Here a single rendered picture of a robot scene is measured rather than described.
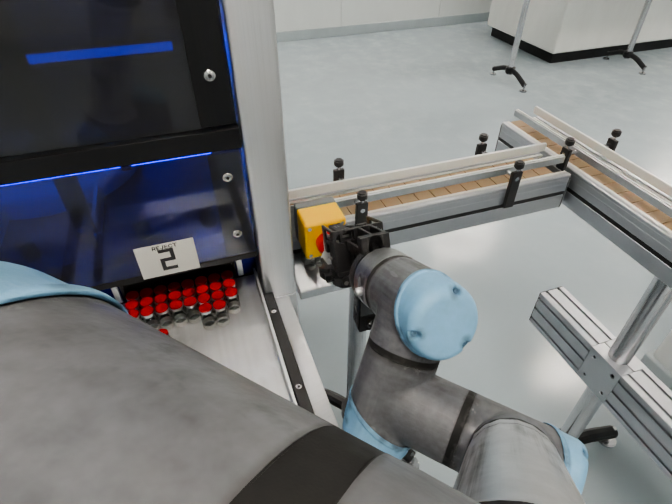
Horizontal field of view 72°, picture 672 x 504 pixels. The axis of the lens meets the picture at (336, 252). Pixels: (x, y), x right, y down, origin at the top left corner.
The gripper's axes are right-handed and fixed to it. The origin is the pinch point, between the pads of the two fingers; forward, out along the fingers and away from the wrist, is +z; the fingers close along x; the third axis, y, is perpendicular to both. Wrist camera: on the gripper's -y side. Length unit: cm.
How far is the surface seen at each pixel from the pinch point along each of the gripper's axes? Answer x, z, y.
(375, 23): -210, 457, 115
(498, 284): -102, 101, -62
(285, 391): 12.6, -8.5, -16.3
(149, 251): 27.1, 2.0, 6.1
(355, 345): -13, 39, -39
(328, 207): -1.7, 5.4, 6.7
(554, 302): -68, 28, -36
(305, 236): 3.5, 3.1, 3.2
